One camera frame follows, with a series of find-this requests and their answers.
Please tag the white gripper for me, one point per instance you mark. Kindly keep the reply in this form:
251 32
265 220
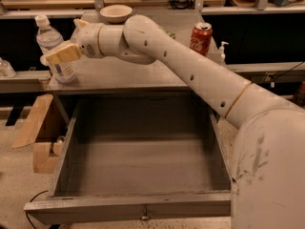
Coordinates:
88 41

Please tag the clear plastic water bottle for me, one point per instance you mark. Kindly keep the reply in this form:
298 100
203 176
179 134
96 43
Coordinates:
48 38

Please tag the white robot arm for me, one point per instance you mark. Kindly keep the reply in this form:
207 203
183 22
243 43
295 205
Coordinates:
269 150

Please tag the open grey top drawer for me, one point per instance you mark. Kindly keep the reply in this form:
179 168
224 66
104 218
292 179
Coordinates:
126 155

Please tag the small pump dispenser bottle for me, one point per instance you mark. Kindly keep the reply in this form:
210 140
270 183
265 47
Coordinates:
222 50

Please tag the small metal drawer knob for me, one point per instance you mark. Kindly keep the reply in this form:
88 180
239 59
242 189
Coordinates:
145 216

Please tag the white ceramic bowl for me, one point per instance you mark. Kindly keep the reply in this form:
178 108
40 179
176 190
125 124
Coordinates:
116 13

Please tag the clear plastic object at left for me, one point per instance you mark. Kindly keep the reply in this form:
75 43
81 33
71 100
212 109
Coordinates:
6 70

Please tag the green chip bag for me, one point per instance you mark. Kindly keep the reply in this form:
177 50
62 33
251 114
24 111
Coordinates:
169 33

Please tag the brown cardboard box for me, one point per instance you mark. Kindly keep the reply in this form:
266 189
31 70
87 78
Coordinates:
44 129

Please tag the red coca-cola can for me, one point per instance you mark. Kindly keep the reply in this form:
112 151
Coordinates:
201 37

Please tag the orange object at right edge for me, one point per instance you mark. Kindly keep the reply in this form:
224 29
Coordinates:
299 96

